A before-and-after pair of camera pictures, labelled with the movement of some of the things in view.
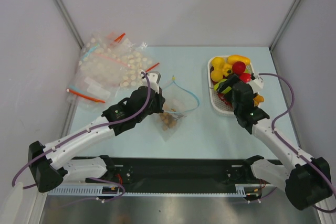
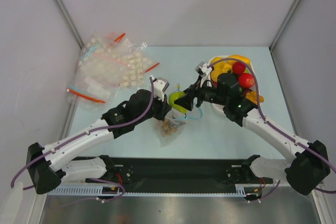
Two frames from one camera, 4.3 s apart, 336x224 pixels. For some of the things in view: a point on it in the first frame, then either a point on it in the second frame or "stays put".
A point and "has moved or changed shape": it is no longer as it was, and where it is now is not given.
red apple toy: x=245 y=77 stays put
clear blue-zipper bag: x=179 y=101 has moved or changed shape
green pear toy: x=216 y=86 has moved or changed shape
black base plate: x=178 y=173 stays put
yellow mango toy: x=232 y=59 stays put
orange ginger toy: x=258 y=99 stays put
